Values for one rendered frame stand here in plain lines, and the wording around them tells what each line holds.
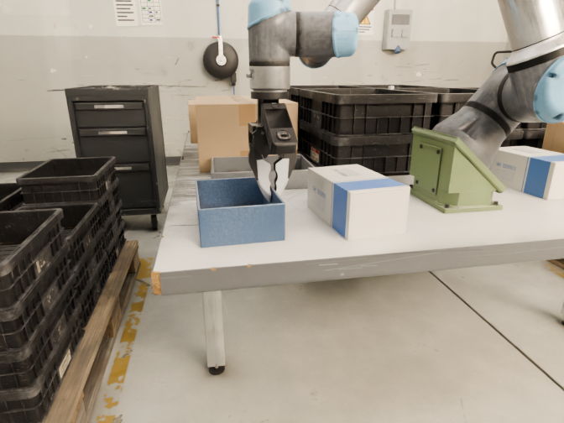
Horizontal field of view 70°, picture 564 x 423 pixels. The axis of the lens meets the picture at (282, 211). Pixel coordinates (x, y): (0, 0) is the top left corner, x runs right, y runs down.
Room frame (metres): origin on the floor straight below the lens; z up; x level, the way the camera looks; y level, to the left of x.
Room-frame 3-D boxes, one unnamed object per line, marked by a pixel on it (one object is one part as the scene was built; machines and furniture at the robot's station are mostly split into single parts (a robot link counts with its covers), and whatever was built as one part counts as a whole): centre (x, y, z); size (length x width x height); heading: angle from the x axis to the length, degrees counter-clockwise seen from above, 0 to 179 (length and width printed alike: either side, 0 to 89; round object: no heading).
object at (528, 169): (1.01, -0.66, 0.75); 0.20 x 0.12 x 0.09; 16
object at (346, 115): (1.30, -0.25, 0.87); 0.40 x 0.30 x 0.11; 12
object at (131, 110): (2.66, 1.05, 0.45); 0.60 x 0.45 x 0.90; 11
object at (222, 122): (1.39, 0.14, 0.80); 0.40 x 0.30 x 0.20; 11
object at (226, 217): (0.74, 0.09, 0.74); 0.20 x 0.15 x 0.07; 13
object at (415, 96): (1.30, -0.25, 0.92); 0.40 x 0.30 x 0.02; 12
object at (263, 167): (0.78, 0.04, 0.79); 0.06 x 0.03 x 0.09; 13
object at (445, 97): (1.37, -0.54, 0.92); 0.40 x 0.30 x 0.02; 12
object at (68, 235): (1.33, 0.86, 0.31); 0.40 x 0.30 x 0.34; 11
